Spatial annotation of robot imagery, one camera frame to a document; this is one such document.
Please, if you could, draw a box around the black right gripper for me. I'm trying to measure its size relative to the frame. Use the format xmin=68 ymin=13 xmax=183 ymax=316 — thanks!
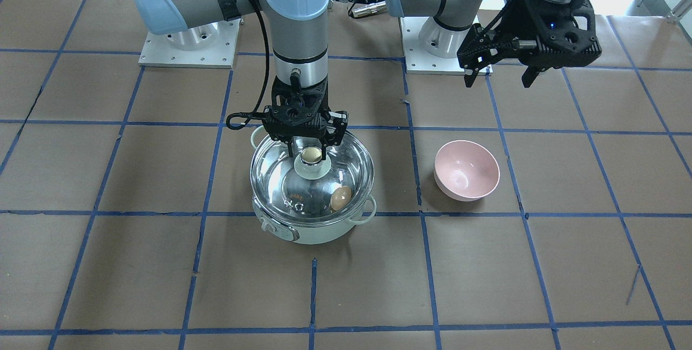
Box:
xmin=262 ymin=77 xmax=349 ymax=159

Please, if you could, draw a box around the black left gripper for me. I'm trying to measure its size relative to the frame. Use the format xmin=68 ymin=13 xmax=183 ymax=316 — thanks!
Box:
xmin=457 ymin=0 xmax=602 ymax=88

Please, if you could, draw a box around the brown egg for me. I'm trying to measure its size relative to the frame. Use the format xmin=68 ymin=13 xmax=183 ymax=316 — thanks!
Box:
xmin=330 ymin=186 xmax=353 ymax=212

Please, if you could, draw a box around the glass pot lid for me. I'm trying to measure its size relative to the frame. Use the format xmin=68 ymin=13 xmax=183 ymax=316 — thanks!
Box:
xmin=250 ymin=128 xmax=375 ymax=227

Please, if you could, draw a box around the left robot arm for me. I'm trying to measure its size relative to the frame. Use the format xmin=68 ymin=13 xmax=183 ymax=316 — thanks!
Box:
xmin=385 ymin=0 xmax=602 ymax=87

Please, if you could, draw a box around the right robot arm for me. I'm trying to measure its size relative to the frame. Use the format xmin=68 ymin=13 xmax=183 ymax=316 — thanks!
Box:
xmin=134 ymin=0 xmax=348 ymax=159

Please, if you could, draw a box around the mint green steel pot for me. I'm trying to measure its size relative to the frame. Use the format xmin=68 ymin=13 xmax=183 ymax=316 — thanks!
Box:
xmin=249 ymin=126 xmax=377 ymax=246

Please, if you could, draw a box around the grey metal connector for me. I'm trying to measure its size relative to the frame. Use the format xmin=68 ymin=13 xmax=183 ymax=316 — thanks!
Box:
xmin=348 ymin=2 xmax=388 ymax=19

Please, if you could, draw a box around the pink bowl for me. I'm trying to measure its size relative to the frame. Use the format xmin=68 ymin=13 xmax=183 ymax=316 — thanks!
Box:
xmin=434 ymin=140 xmax=500 ymax=202

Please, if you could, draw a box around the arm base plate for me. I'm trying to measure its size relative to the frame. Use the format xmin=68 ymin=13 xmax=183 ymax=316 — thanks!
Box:
xmin=400 ymin=17 xmax=469 ymax=76
xmin=138 ymin=19 xmax=244 ymax=69

